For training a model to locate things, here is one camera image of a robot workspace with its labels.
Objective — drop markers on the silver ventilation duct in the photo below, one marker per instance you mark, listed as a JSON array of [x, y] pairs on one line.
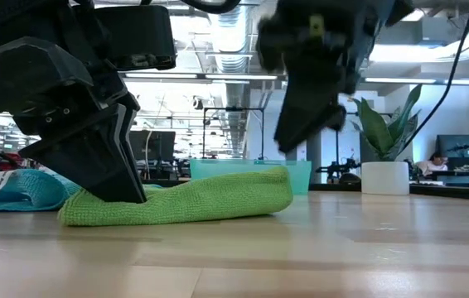
[[230, 41]]

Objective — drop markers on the teal plastic basket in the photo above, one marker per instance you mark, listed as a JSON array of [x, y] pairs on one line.
[[301, 178]]

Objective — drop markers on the black computer monitor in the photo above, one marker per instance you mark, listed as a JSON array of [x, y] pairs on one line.
[[456, 149], [156, 145]]

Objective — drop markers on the long LED light bar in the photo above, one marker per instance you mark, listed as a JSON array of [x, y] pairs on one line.
[[218, 77]]

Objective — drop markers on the green microfiber towel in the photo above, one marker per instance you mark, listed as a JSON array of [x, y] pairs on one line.
[[218, 194]]

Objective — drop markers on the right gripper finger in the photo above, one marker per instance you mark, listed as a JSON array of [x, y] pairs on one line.
[[307, 111]]

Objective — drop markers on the potted snake plant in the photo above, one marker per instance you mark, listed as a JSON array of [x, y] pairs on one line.
[[385, 178]]

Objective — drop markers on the black aluminium table frame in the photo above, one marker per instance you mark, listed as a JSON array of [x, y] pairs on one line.
[[446, 192]]

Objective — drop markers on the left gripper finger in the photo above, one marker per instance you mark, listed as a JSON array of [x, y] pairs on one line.
[[85, 153]]

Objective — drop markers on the person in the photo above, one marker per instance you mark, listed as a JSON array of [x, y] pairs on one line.
[[433, 165]]

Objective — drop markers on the blue microfiber towel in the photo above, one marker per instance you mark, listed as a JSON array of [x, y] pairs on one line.
[[31, 190]]

